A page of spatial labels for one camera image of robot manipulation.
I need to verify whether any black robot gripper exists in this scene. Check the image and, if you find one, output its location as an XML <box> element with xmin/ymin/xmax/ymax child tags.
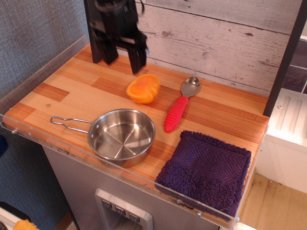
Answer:
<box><xmin>92</xmin><ymin>2</ymin><xmax>148</xmax><ymax>74</ymax></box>

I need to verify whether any orange toy fruit half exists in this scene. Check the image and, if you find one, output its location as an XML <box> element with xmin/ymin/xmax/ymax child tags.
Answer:
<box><xmin>126</xmin><ymin>74</ymin><xmax>160</xmax><ymax>104</ymax></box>

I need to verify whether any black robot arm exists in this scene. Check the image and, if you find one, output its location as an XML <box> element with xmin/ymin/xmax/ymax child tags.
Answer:
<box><xmin>87</xmin><ymin>0</ymin><xmax>148</xmax><ymax>74</ymax></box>

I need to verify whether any orange object bottom left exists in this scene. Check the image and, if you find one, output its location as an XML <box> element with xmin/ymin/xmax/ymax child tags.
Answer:
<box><xmin>13</xmin><ymin>219</ymin><xmax>38</xmax><ymax>230</ymax></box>

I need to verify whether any small steel saucepan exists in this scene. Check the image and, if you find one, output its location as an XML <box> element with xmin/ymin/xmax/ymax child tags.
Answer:
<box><xmin>50</xmin><ymin>108</ymin><xmax>156</xmax><ymax>168</ymax></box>

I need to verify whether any grey toy fridge cabinet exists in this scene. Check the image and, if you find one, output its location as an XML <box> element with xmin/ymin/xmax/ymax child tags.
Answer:
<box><xmin>44</xmin><ymin>147</ymin><xmax>218</xmax><ymax>230</ymax></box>

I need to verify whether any purple folded towel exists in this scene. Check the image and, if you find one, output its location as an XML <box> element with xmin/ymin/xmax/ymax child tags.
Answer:
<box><xmin>155</xmin><ymin>130</ymin><xmax>251</xmax><ymax>217</ymax></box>

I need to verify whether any silver dispenser panel with buttons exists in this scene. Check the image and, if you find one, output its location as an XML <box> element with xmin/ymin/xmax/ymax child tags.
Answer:
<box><xmin>95</xmin><ymin>188</ymin><xmax>154</xmax><ymax>230</ymax></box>

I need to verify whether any white toy sink unit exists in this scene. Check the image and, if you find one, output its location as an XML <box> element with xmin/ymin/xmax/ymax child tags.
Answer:
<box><xmin>255</xmin><ymin>34</ymin><xmax>307</xmax><ymax>195</ymax></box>

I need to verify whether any dark wooden post left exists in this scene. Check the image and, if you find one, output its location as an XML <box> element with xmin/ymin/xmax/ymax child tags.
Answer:
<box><xmin>83</xmin><ymin>0</ymin><xmax>103</xmax><ymax>63</ymax></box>

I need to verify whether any dark wooden post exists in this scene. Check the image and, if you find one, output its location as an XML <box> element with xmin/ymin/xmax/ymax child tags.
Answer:
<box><xmin>83</xmin><ymin>0</ymin><xmax>103</xmax><ymax>63</ymax></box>
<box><xmin>263</xmin><ymin>0</ymin><xmax>307</xmax><ymax>117</ymax></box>

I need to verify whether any red handled metal spoon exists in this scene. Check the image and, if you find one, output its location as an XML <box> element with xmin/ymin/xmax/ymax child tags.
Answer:
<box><xmin>164</xmin><ymin>77</ymin><xmax>201</xmax><ymax>133</ymax></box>

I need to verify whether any clear acrylic guard rail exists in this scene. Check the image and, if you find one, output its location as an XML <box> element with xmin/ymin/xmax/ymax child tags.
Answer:
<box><xmin>1</xmin><ymin>111</ymin><xmax>269</xmax><ymax>230</ymax></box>

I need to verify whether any dark wooden post right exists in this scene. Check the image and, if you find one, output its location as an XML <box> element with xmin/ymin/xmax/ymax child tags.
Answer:
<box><xmin>263</xmin><ymin>0</ymin><xmax>307</xmax><ymax>117</ymax></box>

